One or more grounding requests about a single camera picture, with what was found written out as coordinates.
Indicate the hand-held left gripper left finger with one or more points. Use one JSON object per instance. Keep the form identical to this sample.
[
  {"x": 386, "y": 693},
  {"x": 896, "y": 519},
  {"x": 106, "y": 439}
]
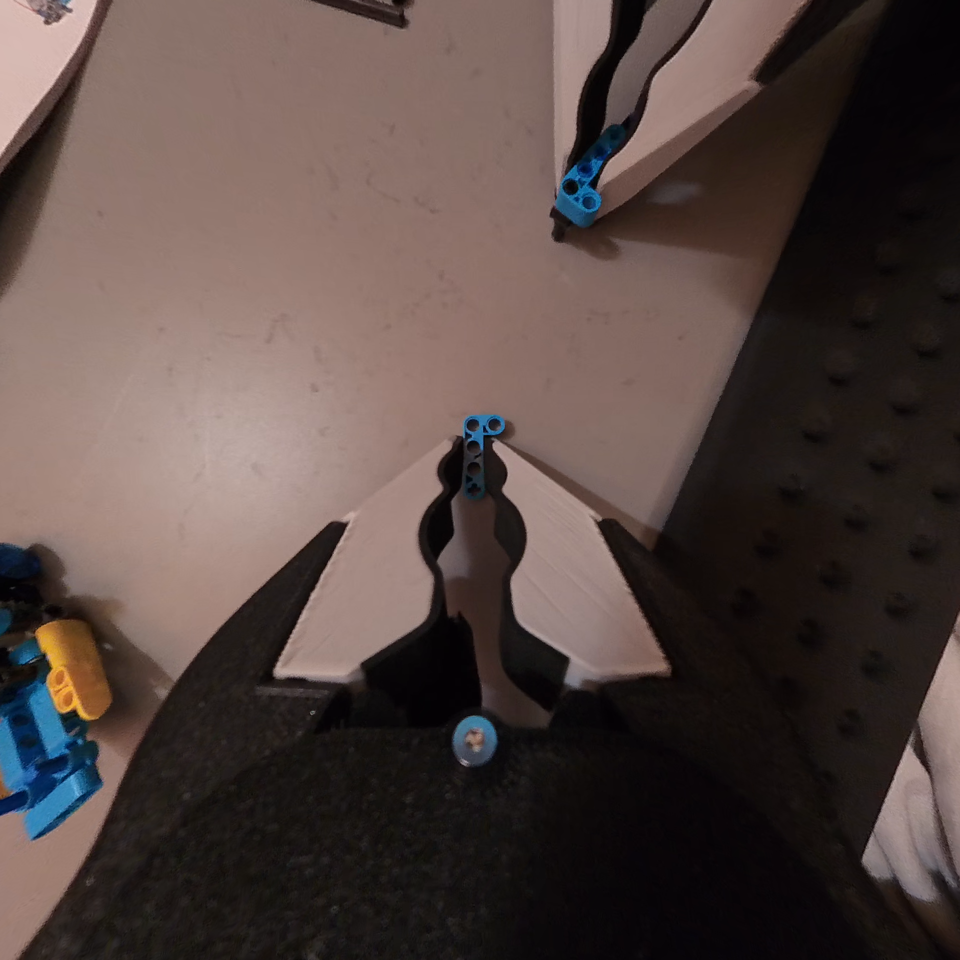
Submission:
[{"x": 360, "y": 585}]

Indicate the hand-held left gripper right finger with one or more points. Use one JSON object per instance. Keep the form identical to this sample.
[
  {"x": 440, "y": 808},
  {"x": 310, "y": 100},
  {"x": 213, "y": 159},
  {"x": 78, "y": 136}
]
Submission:
[{"x": 577, "y": 585}]

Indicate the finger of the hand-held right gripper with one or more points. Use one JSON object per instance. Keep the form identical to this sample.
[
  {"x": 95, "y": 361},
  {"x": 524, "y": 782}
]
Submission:
[
  {"x": 574, "y": 67},
  {"x": 705, "y": 82}
]

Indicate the blue L-shaped brick beam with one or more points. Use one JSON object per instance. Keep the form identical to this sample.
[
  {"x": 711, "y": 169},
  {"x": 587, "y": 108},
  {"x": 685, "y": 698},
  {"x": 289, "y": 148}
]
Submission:
[
  {"x": 475, "y": 465},
  {"x": 585, "y": 187}
]

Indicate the small black brick pin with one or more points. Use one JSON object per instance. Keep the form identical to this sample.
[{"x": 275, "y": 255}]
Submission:
[{"x": 559, "y": 225}]

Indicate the grey desk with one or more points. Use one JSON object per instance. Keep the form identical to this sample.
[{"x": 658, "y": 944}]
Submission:
[{"x": 300, "y": 262}]

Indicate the black brick axle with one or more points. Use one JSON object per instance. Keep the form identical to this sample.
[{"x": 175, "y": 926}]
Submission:
[{"x": 367, "y": 11}]

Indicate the black perforated panel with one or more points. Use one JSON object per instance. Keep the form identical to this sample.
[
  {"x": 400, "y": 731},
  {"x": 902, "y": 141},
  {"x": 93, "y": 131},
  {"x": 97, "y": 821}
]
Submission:
[{"x": 847, "y": 450}]

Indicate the blue yellow toy vehicle assembly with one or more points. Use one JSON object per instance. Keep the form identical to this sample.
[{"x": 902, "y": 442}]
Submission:
[{"x": 45, "y": 712}]

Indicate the white shirt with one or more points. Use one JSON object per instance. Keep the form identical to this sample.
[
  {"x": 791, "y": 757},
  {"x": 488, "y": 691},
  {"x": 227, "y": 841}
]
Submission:
[{"x": 915, "y": 825}]

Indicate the open instruction booklet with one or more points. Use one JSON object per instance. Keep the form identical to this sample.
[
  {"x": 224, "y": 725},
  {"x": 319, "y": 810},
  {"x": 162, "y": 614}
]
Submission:
[{"x": 37, "y": 67}]

